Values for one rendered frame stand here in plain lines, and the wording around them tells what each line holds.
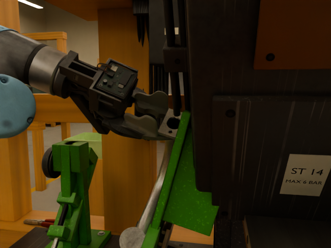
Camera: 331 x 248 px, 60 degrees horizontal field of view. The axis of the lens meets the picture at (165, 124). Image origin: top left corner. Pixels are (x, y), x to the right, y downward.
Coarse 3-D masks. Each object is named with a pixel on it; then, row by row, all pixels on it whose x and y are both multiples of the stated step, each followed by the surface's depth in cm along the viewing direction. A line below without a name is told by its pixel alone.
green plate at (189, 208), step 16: (176, 144) 37; (192, 144) 38; (176, 160) 38; (192, 160) 39; (176, 176) 39; (192, 176) 39; (160, 192) 39; (176, 192) 40; (192, 192) 39; (208, 192) 39; (160, 208) 39; (176, 208) 40; (192, 208) 40; (208, 208) 39; (160, 224) 40; (176, 224) 40; (192, 224) 40; (208, 224) 39
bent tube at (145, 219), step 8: (168, 112) 50; (168, 120) 50; (176, 120) 51; (160, 128) 48; (168, 128) 48; (176, 128) 53; (168, 136) 48; (168, 144) 52; (168, 152) 55; (168, 160) 56; (160, 168) 58; (160, 176) 57; (160, 184) 56; (152, 192) 56; (152, 200) 54; (144, 208) 54; (152, 208) 53; (144, 216) 52; (152, 216) 52; (144, 224) 51; (144, 232) 50
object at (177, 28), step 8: (152, 0) 62; (160, 0) 62; (176, 0) 61; (152, 8) 62; (160, 8) 62; (176, 8) 61; (152, 16) 62; (160, 16) 62; (176, 16) 61; (152, 24) 63; (160, 24) 62; (176, 24) 62; (152, 32) 63; (160, 32) 62; (176, 32) 62; (152, 40) 63; (160, 40) 63; (152, 48) 63; (160, 48) 63; (152, 56) 64; (160, 56) 63; (152, 64) 64; (160, 64) 64
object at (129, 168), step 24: (0, 0) 81; (0, 24) 82; (120, 24) 74; (144, 24) 73; (120, 48) 75; (144, 48) 74; (144, 72) 75; (0, 144) 86; (24, 144) 93; (120, 144) 79; (144, 144) 78; (0, 168) 87; (24, 168) 93; (120, 168) 80; (144, 168) 79; (0, 192) 89; (24, 192) 93; (120, 192) 81; (144, 192) 80; (0, 216) 90; (120, 216) 82
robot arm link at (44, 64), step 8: (48, 48) 47; (40, 56) 45; (48, 56) 46; (56, 56) 46; (64, 56) 47; (32, 64) 45; (40, 64) 45; (48, 64) 45; (56, 64) 45; (32, 72) 45; (40, 72) 45; (48, 72) 45; (56, 72) 46; (32, 80) 46; (40, 80) 46; (48, 80) 46; (40, 88) 47; (48, 88) 46
